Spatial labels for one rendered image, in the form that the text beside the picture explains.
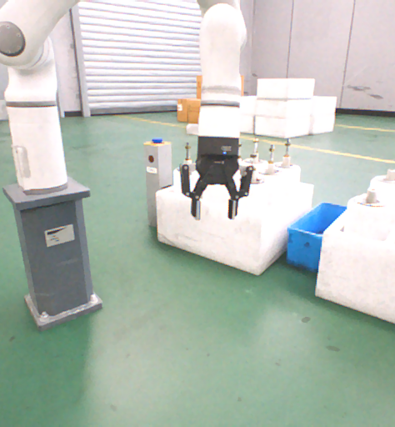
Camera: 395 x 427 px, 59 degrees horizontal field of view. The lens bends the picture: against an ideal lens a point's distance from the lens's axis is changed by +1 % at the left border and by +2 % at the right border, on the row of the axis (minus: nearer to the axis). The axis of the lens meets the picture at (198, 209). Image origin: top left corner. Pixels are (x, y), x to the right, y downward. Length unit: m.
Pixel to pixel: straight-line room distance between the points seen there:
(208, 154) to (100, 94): 5.52
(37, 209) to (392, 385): 0.75
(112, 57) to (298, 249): 5.44
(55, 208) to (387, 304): 0.76
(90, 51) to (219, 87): 5.49
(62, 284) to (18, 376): 0.19
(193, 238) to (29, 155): 0.55
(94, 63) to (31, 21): 5.35
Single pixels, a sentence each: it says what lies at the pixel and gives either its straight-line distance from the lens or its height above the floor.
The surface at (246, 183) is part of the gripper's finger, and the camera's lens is 0.66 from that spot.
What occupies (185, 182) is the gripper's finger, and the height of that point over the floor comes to 0.35.
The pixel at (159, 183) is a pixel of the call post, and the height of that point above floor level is 0.18.
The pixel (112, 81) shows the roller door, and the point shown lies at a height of 0.52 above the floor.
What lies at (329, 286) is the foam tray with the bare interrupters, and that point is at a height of 0.04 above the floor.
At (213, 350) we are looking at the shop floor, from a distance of 0.77.
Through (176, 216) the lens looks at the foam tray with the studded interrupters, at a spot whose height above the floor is 0.11.
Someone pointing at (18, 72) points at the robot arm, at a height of 0.53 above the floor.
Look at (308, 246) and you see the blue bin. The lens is 1.05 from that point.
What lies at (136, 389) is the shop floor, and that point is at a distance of 0.71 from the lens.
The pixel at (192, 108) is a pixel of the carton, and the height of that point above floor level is 0.19.
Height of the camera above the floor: 0.52
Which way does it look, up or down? 20 degrees down
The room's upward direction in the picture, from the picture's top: straight up
